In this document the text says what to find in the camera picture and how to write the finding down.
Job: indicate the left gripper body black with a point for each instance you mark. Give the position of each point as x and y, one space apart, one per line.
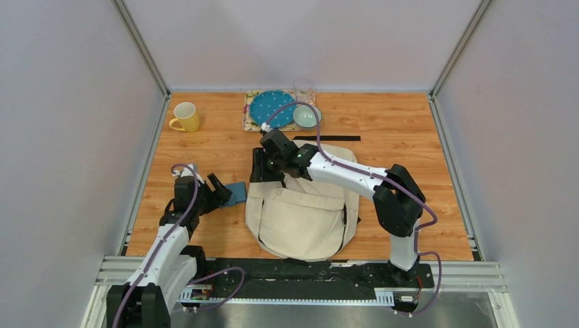
207 201

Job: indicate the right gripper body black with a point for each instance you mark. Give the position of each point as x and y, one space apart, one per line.
274 168

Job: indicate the blue leather wallet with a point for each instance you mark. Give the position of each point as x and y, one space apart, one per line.
238 194

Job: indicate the beige canvas backpack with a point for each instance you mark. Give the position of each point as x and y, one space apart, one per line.
300 219

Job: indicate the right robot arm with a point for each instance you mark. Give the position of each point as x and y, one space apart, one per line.
397 199

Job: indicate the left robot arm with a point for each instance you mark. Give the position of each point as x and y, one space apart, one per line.
148 296

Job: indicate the light teal bowl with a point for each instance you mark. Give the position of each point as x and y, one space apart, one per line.
307 118

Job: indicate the blue polka dot plate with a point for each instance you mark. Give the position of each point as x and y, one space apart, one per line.
266 103

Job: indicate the clear drinking glass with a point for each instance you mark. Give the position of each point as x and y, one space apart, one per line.
303 90

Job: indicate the yellow mug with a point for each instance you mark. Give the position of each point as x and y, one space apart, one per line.
186 118

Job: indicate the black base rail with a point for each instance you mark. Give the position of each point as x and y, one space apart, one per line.
251 278

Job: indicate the aluminium frame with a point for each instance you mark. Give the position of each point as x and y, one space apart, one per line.
498 295

